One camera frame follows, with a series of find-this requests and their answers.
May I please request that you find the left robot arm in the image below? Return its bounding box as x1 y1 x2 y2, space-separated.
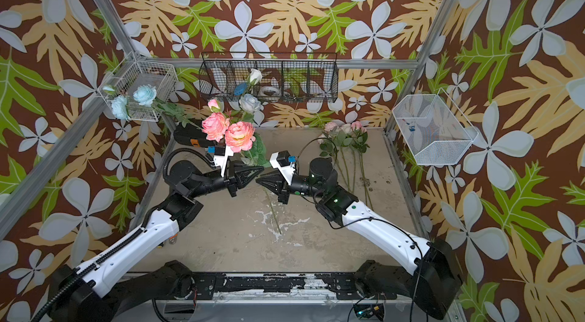
32 160 264 321

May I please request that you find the black orange tool case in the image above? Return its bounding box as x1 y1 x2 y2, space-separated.
173 120 216 148

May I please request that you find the small pink bud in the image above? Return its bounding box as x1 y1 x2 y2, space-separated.
208 99 222 113

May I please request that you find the white wire basket left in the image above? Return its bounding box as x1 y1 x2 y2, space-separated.
97 59 178 122

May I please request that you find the large pink carnation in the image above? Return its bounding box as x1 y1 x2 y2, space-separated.
223 121 270 174

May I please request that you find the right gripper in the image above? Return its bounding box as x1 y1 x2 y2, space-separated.
259 170 330 206

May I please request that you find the white mesh basket right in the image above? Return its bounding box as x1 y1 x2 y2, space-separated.
392 90 479 167

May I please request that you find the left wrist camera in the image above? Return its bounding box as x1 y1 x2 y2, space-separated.
206 146 234 177

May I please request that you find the light blue flower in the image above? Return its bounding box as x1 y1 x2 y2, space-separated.
133 84 157 107

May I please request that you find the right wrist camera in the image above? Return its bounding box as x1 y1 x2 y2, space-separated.
270 151 296 185

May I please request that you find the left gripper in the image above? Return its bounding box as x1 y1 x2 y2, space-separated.
189 160 261 201

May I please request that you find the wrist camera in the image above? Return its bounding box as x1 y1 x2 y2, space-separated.
206 146 234 177
270 151 296 185

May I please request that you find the black wire basket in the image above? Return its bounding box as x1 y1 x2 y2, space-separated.
194 52 339 103

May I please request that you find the bluish white rose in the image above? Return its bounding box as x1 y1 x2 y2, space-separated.
239 94 262 114

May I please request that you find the cream rose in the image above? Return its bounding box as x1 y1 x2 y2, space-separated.
318 122 347 186

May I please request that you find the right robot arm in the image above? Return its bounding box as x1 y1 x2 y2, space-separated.
256 152 463 320

